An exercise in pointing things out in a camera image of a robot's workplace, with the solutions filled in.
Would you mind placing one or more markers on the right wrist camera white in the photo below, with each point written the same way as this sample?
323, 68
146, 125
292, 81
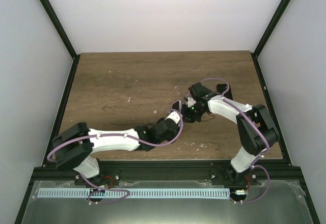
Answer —
189, 101

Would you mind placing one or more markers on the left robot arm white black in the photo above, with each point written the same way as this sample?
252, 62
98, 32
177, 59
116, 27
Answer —
74, 147

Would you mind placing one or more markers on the black frame post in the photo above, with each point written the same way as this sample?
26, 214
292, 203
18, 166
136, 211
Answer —
58, 26
283, 4

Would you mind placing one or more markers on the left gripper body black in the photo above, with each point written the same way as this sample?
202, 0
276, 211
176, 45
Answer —
172, 136

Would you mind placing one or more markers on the left black frame post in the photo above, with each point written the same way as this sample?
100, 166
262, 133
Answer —
58, 26

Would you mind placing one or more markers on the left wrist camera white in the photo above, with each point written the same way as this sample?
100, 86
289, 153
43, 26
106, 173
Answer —
175, 116

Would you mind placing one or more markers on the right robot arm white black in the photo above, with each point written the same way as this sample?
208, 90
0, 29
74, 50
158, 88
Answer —
257, 130

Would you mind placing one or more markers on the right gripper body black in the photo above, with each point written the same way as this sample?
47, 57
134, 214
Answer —
193, 114

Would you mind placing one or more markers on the right black frame post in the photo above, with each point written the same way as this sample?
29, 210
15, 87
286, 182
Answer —
283, 4

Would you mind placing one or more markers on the light blue slotted cable duct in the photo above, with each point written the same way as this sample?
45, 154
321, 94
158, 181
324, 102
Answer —
136, 193

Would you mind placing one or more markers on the phone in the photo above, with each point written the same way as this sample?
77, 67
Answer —
177, 105

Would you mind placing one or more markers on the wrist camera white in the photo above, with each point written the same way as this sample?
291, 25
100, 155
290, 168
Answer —
189, 101
175, 116

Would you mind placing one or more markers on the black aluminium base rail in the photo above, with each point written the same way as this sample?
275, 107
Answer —
219, 172

